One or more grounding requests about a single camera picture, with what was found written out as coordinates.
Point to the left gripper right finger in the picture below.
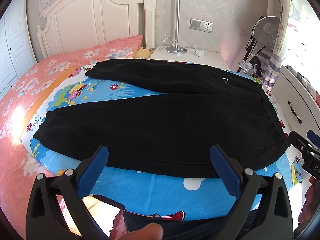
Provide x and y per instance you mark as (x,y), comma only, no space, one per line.
(273,219)

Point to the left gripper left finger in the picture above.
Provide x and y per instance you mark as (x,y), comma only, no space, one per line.
(44,218)

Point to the black pants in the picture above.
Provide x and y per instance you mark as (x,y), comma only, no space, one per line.
(192,108)

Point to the person right hand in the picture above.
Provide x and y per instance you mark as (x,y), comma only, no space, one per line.
(306,211)

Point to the person left hand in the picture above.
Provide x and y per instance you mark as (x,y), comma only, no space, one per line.
(151,231)

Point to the blue cartoon blanket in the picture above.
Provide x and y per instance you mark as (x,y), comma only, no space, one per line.
(140,192)

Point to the pink floral bedsheet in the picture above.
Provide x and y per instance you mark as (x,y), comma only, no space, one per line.
(18,165)

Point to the striped curtain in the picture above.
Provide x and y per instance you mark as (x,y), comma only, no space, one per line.
(297,42)

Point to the silver desk fan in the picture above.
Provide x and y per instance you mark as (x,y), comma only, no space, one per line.
(263,35)

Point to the white wardrobe door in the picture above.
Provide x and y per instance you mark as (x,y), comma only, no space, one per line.
(17,54)

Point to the white nightstand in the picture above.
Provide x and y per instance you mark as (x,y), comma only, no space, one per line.
(209,58)

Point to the pink floral pillow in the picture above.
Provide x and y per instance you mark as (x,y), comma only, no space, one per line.
(120,48)

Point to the yellow cushion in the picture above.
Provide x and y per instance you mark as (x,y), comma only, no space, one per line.
(143,53)

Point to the white wooden headboard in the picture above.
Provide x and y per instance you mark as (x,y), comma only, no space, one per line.
(77,24)

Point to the white cabinet with handle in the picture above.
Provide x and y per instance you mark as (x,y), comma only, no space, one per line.
(297,105)

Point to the wall socket panel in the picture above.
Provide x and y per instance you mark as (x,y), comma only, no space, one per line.
(201,25)

